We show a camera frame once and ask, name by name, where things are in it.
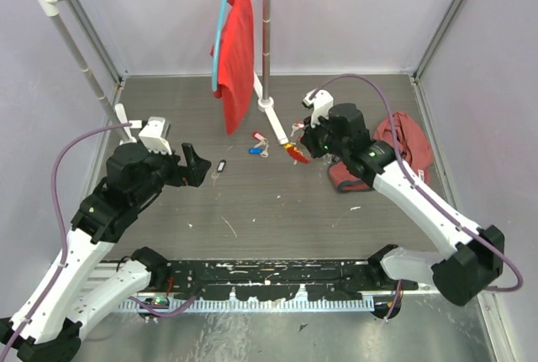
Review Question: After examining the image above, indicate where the far key with red tag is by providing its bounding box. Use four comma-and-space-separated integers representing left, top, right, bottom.
290, 122, 304, 137

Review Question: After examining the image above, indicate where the clothes rack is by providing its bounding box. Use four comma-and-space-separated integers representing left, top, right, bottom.
37, 0, 288, 144

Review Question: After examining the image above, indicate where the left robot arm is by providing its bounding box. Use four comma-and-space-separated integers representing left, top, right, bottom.
1, 143, 211, 361

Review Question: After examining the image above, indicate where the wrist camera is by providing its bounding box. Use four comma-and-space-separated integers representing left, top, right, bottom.
302, 90, 334, 128
139, 117, 172, 155

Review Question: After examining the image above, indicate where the key with red tag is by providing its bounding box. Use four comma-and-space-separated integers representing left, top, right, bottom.
290, 122, 304, 137
252, 131, 268, 148

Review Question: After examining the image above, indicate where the purple cable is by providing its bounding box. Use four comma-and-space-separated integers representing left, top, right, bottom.
313, 74, 525, 292
0, 123, 132, 354

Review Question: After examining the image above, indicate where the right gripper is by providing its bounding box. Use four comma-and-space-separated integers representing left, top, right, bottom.
301, 110, 349, 160

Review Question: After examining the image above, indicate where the key with black tag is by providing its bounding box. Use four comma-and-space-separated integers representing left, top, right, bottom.
211, 160, 226, 181

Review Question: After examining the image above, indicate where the crumpled red shirt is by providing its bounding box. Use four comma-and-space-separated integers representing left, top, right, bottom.
328, 112, 434, 193

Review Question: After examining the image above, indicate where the blue hanger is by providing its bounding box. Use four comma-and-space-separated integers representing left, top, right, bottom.
211, 0, 228, 92

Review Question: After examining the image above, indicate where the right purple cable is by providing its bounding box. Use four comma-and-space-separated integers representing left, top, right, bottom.
313, 74, 525, 292

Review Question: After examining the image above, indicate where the red shirt on hanger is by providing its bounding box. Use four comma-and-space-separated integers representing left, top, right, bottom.
214, 0, 255, 135

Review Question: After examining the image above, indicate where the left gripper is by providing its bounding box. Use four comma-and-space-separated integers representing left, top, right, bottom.
132, 141, 212, 207

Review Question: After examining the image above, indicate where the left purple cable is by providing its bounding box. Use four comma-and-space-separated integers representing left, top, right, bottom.
0, 123, 132, 354

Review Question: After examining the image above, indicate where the key with blue tag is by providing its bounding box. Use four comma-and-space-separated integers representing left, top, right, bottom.
248, 146, 268, 158

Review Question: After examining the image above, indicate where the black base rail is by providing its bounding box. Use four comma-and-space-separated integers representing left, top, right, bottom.
121, 259, 421, 302

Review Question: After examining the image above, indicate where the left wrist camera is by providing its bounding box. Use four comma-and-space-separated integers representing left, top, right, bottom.
139, 117, 172, 155

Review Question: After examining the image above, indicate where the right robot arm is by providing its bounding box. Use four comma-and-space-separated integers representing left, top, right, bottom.
301, 102, 505, 306

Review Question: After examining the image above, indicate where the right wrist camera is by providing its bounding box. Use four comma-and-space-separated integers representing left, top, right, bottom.
302, 90, 334, 128

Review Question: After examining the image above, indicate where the grey cable duct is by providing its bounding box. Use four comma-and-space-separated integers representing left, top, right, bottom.
117, 296, 375, 312

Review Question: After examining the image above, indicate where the keyring with red tag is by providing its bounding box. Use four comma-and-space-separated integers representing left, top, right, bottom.
284, 143, 310, 164

